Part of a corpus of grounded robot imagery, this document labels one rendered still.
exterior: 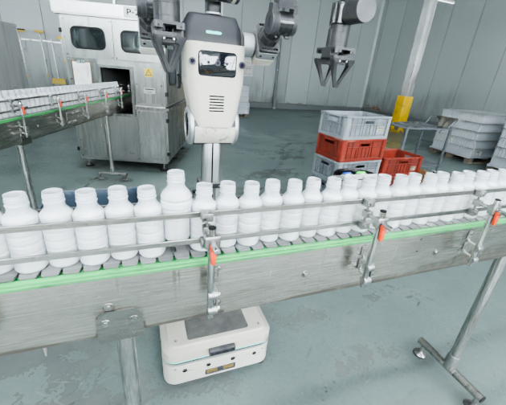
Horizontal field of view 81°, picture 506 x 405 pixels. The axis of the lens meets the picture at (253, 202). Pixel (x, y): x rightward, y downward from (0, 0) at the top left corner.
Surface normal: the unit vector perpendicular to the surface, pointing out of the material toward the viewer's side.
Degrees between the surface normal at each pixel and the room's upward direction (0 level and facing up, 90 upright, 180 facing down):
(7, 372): 0
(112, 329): 90
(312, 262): 90
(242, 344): 90
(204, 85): 90
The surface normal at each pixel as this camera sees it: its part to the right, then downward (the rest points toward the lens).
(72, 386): 0.08, -0.91
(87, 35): 0.03, 0.40
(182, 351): 0.24, -0.58
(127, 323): 0.33, 0.40
